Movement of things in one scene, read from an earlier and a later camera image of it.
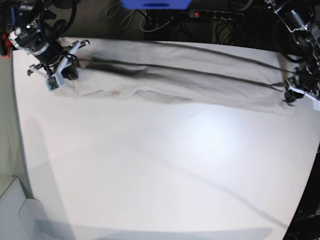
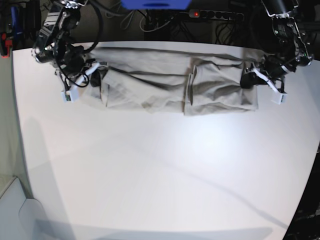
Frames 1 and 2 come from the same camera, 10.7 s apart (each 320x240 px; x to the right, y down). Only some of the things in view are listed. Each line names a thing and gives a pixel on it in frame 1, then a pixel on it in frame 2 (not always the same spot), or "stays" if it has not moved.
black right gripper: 310,82 → 275,67
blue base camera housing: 156,4 stays
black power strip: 217,14 stays
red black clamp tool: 5,45 stays
